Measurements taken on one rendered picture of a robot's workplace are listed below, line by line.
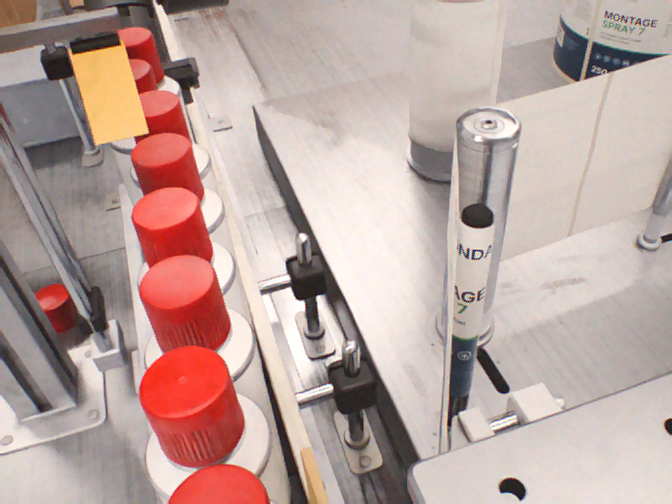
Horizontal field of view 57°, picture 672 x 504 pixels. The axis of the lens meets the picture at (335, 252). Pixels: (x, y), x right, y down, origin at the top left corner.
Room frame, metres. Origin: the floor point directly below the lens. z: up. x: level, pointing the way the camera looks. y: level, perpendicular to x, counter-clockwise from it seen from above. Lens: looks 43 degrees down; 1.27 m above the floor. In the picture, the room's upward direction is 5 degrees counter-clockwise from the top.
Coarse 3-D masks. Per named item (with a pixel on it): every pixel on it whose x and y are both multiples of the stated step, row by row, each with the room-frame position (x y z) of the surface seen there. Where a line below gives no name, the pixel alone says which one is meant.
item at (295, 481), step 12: (156, 12) 1.01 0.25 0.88; (168, 60) 0.83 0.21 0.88; (192, 132) 0.64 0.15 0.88; (264, 372) 0.29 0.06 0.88; (276, 408) 0.25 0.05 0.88; (276, 420) 0.24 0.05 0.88; (288, 444) 0.22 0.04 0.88; (288, 456) 0.22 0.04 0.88; (288, 468) 0.21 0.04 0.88; (300, 480) 0.20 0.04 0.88; (300, 492) 0.19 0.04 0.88
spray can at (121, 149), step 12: (132, 60) 0.40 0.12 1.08; (144, 72) 0.38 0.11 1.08; (144, 84) 0.37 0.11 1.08; (156, 84) 0.39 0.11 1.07; (120, 144) 0.36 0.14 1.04; (132, 144) 0.36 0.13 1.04; (120, 156) 0.36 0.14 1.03; (120, 168) 0.37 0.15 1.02; (132, 192) 0.37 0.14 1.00; (132, 204) 0.37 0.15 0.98
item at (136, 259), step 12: (120, 180) 0.44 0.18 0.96; (120, 192) 0.42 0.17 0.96; (132, 228) 0.37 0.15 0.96; (132, 240) 0.36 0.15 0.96; (132, 252) 0.34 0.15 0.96; (132, 264) 0.33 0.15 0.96; (132, 276) 0.32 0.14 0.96; (132, 288) 0.31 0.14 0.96; (144, 312) 0.28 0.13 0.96; (144, 324) 0.27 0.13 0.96; (144, 336) 0.26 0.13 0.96; (144, 348) 0.25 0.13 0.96; (144, 372) 0.23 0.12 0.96; (156, 492) 0.16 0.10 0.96
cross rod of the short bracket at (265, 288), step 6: (282, 276) 0.36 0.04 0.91; (288, 276) 0.36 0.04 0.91; (258, 282) 0.35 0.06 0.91; (264, 282) 0.35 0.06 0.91; (270, 282) 0.35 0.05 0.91; (276, 282) 0.35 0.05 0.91; (282, 282) 0.35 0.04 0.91; (288, 282) 0.35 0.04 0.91; (264, 288) 0.35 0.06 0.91; (270, 288) 0.35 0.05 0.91; (276, 288) 0.35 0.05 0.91; (282, 288) 0.35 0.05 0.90; (264, 294) 0.35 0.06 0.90
